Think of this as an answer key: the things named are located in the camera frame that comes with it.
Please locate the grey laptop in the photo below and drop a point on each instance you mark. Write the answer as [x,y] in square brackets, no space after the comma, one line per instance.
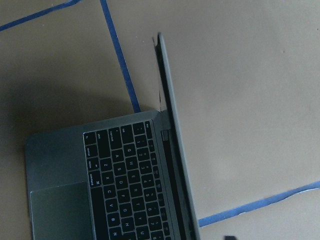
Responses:
[123,178]

